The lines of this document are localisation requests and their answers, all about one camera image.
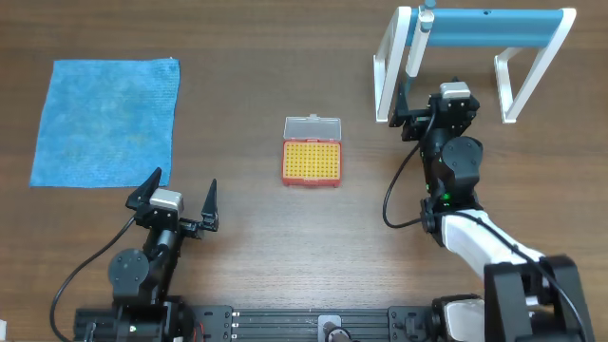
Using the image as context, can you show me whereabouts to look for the white and blue stand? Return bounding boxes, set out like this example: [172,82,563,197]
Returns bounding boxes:
[372,5,578,124]

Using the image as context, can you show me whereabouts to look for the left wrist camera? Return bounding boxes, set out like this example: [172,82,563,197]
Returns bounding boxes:
[149,188,185,214]

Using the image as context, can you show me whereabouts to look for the blue cloth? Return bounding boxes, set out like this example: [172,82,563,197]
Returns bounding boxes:
[28,57,181,189]

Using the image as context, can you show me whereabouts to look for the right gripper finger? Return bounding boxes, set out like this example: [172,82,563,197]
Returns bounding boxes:
[389,81,410,127]

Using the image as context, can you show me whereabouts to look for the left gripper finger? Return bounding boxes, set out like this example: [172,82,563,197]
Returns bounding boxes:
[200,179,219,233]
[125,166,162,211]

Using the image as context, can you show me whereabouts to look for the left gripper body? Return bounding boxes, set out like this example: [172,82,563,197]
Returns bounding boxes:
[134,204,219,239]

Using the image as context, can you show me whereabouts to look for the red and yellow tip box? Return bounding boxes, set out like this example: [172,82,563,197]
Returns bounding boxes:
[280,113,343,188]

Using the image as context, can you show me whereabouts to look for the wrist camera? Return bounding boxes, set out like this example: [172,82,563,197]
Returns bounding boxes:
[439,81,472,101]
[149,188,185,214]

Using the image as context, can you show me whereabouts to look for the mounting rail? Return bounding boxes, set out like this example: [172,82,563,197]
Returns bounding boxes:
[73,304,436,342]

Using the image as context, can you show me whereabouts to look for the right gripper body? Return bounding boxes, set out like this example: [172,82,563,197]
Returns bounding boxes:
[401,93,480,142]

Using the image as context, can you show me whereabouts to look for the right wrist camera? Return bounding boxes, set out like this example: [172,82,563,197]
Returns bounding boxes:
[439,81,472,101]

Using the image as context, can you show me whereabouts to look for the white pipette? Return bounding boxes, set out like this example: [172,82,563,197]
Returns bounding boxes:
[403,0,437,96]

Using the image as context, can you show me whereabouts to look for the black cable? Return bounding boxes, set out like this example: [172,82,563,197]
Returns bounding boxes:
[382,107,437,230]
[48,216,139,342]

